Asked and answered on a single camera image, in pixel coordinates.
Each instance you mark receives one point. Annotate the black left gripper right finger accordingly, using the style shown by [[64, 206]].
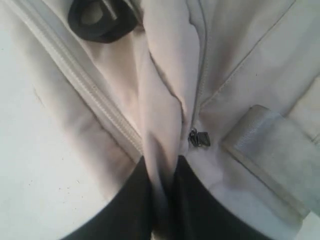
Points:
[[199, 216]]

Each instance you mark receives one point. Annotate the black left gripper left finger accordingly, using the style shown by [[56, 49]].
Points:
[[128, 216]]

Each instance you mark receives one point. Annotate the beige fabric duffel bag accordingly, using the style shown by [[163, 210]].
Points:
[[231, 85]]

